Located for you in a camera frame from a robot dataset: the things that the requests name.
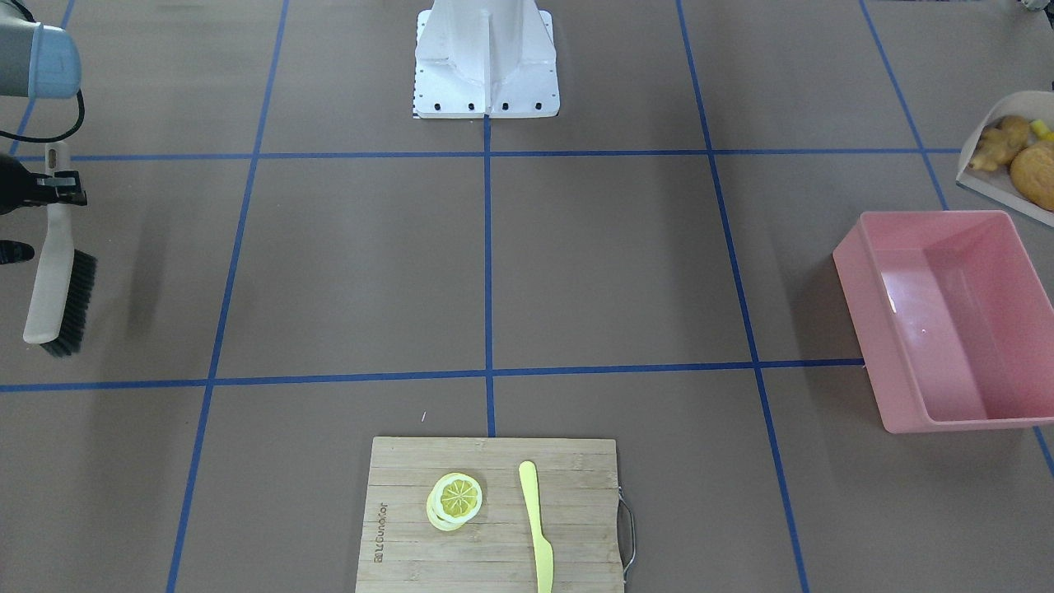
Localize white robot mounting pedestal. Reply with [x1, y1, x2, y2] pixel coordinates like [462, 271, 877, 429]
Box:
[412, 1, 561, 119]

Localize yellow toy corn cob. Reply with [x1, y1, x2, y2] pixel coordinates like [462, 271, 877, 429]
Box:
[1030, 118, 1054, 142]

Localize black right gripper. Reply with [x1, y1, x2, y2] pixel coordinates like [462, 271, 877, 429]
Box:
[1, 153, 87, 216]

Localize pink plastic bin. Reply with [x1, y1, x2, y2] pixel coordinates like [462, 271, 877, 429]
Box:
[832, 210, 1053, 434]

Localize yellow plastic knife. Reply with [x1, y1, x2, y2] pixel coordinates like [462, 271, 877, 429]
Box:
[518, 460, 557, 592]

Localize tan toy ginger root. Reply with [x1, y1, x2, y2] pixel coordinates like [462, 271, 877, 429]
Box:
[967, 115, 1031, 173]

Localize bamboo cutting board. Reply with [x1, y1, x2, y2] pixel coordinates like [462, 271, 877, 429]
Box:
[355, 437, 629, 592]

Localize beige plastic dustpan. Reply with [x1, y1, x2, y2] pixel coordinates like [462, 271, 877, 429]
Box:
[956, 91, 1053, 226]

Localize beige hand brush black bristles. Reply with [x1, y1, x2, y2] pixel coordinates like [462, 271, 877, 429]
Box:
[23, 140, 97, 359]

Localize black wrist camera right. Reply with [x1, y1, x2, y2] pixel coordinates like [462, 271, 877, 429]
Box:
[0, 240, 36, 265]

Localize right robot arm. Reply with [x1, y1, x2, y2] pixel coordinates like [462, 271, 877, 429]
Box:
[1, 1, 86, 215]

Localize yellow lemon slice toy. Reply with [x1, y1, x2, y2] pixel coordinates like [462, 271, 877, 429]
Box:
[426, 473, 484, 532]

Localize brown toy potato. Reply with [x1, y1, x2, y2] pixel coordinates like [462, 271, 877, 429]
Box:
[1010, 140, 1053, 212]

